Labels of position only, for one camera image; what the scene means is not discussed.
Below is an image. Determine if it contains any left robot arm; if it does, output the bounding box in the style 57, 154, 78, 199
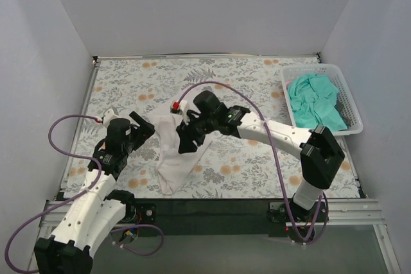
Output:
34, 109, 155, 273

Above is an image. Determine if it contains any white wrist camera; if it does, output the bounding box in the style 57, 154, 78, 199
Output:
101, 107, 119, 126
170, 100, 189, 117

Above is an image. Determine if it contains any aluminium frame rail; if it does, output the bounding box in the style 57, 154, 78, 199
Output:
40, 198, 386, 227

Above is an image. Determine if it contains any floral patterned table mat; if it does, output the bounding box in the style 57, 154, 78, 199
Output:
62, 56, 360, 200

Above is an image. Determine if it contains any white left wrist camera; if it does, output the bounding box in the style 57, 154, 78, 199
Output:
101, 107, 119, 126

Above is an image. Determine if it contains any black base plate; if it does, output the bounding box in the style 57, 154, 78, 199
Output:
119, 198, 326, 241

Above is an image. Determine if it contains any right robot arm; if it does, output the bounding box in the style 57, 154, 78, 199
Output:
170, 90, 345, 221

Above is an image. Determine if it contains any teal t shirt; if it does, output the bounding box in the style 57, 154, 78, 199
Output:
287, 73, 347, 132

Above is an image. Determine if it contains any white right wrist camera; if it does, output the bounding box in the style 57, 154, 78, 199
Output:
170, 100, 189, 117

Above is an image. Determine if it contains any grey garment in basket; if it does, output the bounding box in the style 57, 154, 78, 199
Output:
335, 100, 351, 128

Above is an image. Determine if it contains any white t shirt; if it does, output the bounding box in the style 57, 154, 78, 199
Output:
147, 99, 214, 195

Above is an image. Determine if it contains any white plastic laundry basket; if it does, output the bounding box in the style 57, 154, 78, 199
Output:
279, 63, 363, 136

